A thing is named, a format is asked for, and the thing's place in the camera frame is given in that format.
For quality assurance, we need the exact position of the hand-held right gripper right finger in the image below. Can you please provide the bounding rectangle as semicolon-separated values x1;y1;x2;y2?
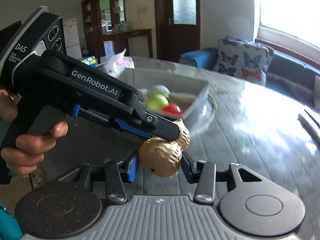
182;152;269;204

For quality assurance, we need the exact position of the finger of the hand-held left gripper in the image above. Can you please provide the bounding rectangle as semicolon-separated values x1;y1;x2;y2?
131;97;181;142
114;117;153;138

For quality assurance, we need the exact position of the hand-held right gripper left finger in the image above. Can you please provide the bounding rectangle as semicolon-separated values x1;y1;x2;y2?
59;151;139;204

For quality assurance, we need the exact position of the golden peanut toy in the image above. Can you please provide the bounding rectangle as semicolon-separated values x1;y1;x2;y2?
138;118;190;178

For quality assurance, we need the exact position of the clear plastic container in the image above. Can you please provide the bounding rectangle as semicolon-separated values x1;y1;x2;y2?
120;67;210;120

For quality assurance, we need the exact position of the quilted grey desktop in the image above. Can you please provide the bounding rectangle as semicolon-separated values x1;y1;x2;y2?
30;56;320;240

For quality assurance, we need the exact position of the person's left hand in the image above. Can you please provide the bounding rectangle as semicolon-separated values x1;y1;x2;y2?
0;90;68;178

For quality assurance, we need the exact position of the red toy tomato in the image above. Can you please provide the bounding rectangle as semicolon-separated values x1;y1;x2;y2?
162;104;183;117

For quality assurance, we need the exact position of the green toy apple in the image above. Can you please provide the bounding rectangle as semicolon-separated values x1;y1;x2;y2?
145;94;170;111

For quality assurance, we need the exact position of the white round toy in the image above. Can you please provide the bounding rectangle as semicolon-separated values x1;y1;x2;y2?
147;84;172;98

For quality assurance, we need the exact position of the colourful packet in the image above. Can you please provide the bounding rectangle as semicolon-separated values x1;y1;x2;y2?
80;56;98;68

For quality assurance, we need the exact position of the white refrigerator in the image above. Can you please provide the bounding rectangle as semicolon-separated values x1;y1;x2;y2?
62;17;83;55

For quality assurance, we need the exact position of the blue box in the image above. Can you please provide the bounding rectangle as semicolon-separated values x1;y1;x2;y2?
103;41;115;64

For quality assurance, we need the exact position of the white plastic bag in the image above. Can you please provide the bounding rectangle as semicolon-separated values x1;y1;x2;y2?
104;48;135;78

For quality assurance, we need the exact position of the wooden display cabinet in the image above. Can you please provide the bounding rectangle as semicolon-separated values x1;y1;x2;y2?
81;0;125;34

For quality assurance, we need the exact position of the dark wooden sideboard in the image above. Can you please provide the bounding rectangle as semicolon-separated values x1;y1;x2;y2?
100;29;153;59

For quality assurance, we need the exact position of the dark wooden door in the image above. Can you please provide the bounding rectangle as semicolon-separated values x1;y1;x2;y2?
154;0;200;60

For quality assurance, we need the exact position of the butterfly print cushion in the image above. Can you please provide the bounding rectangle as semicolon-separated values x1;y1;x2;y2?
214;36;274;85

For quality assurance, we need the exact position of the teal clothing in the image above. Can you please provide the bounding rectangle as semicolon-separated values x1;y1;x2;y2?
0;202;23;240

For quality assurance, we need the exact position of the teal sofa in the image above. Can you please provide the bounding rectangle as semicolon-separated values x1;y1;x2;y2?
179;47;320;108

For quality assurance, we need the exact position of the window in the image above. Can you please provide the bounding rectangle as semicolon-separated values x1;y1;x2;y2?
257;0;320;47

